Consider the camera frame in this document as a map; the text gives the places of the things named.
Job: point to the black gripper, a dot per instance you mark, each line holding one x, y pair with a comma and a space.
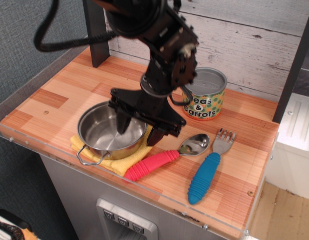
155, 111

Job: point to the silver metal pot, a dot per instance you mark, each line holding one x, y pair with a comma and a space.
97, 129

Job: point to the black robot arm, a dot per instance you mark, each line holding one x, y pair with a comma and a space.
172, 44

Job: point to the yellow folded rag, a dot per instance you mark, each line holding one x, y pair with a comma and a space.
119, 166

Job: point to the peas and carrots can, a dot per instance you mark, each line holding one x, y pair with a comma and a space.
204, 97

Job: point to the grey toy fridge cabinet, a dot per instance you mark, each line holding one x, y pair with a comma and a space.
79, 192

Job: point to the silver dispenser button panel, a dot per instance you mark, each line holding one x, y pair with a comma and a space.
119, 223

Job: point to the orange object bottom left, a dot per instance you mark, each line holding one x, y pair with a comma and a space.
28, 235

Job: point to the red handled spoon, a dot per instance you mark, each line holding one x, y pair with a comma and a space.
192, 146

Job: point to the clear acrylic guard rail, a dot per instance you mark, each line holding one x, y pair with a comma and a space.
43, 115

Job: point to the blue handled fork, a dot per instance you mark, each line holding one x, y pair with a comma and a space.
202, 179

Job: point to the black vertical post left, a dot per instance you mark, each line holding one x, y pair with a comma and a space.
96, 25

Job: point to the black vertical post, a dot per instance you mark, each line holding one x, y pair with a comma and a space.
293, 74
96, 25

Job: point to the black vertical post right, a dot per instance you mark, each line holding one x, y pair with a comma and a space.
293, 74

